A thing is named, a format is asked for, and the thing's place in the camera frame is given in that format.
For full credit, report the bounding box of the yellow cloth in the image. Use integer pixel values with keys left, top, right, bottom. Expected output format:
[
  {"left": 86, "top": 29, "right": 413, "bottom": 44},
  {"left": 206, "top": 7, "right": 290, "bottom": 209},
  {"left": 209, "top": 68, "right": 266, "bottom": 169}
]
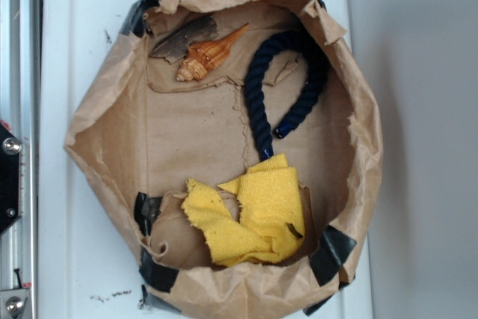
[{"left": 181, "top": 154, "right": 305, "bottom": 267}]

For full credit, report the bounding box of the brown paper bag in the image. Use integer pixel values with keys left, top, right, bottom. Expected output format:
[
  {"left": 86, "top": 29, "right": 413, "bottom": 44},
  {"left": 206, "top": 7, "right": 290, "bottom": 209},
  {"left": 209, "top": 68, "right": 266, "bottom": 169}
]
[{"left": 65, "top": 0, "right": 383, "bottom": 318}]

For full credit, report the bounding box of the orange conch seashell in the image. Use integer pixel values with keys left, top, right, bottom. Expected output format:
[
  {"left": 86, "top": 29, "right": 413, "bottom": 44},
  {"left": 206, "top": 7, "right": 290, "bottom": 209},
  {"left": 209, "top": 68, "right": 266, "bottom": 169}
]
[{"left": 176, "top": 23, "right": 249, "bottom": 81}]

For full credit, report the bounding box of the dark wood bark piece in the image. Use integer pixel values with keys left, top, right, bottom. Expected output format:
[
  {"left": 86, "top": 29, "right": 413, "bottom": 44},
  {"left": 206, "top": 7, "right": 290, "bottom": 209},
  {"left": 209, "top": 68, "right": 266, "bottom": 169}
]
[{"left": 149, "top": 16, "right": 218, "bottom": 64}]

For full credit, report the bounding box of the dark blue rope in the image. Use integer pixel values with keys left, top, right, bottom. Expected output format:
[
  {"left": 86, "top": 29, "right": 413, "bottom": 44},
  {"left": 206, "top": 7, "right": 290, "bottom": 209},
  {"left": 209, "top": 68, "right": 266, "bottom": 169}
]
[{"left": 244, "top": 31, "right": 329, "bottom": 161}]

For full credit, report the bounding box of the black metal bracket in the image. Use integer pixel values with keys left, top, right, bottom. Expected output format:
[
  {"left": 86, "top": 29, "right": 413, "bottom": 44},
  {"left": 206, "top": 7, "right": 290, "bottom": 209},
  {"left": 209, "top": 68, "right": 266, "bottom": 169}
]
[{"left": 0, "top": 124, "right": 22, "bottom": 235}]

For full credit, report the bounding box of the aluminium frame rail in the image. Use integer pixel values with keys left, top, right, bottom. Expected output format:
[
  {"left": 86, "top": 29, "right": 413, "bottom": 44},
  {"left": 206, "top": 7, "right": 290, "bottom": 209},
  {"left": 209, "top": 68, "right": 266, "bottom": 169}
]
[{"left": 1, "top": 0, "right": 39, "bottom": 318}]

